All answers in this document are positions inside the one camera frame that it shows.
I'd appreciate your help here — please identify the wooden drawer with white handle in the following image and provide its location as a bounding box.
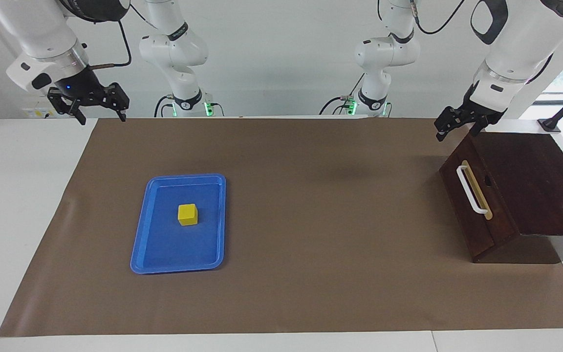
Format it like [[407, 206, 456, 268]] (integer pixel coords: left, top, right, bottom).
[[439, 133, 519, 261]]

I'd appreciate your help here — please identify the yellow cube block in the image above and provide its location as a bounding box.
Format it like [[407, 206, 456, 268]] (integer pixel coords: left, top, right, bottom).
[[178, 203, 198, 226]]

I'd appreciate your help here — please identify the dark wooden drawer cabinet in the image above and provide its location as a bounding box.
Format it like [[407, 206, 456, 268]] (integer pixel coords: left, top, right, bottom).
[[462, 131, 563, 264]]

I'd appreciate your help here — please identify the blue plastic tray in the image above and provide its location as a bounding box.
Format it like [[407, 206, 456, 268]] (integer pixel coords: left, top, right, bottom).
[[130, 174, 227, 274]]

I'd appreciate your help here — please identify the brown table mat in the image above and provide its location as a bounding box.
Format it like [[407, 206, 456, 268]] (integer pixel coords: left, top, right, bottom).
[[0, 117, 563, 338]]

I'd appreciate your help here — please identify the black right base cable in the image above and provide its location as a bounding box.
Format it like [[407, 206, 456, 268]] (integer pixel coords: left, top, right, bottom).
[[153, 95, 173, 118]]

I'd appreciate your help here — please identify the black base cable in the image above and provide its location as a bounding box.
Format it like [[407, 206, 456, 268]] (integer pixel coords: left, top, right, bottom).
[[319, 73, 365, 116], [153, 95, 173, 118]]

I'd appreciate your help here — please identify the white wall power outlet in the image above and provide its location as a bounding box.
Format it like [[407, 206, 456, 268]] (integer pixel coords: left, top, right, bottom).
[[22, 105, 67, 119]]

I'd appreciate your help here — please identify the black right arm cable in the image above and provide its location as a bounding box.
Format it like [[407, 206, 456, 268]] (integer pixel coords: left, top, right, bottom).
[[88, 20, 132, 69]]

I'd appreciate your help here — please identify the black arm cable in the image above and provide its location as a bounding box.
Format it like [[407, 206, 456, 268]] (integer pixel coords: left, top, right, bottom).
[[410, 0, 466, 35], [88, 20, 132, 69]]

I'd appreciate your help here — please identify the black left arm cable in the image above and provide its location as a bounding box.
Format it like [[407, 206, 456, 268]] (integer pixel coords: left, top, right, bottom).
[[410, 0, 466, 35]]

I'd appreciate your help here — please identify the black left base cable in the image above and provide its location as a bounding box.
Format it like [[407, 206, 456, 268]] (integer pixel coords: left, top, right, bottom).
[[319, 73, 365, 116]]

